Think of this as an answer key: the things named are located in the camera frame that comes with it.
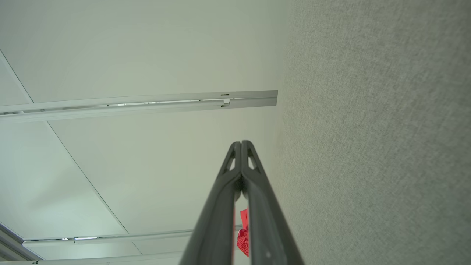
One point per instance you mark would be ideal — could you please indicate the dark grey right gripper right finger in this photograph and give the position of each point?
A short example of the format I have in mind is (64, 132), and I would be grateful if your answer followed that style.
(265, 228)

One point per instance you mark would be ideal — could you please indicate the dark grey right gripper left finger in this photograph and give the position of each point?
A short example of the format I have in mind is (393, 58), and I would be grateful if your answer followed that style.
(217, 221)

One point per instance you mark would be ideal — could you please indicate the red shorts with white stripe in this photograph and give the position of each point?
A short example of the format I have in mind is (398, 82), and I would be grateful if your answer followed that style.
(243, 239)

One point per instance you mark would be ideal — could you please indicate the white ceiling light track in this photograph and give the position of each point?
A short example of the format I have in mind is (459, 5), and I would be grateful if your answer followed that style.
(110, 258)
(147, 106)
(128, 237)

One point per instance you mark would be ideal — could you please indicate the grey fabric sofa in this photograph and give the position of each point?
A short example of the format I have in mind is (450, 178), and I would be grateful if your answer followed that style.
(386, 129)

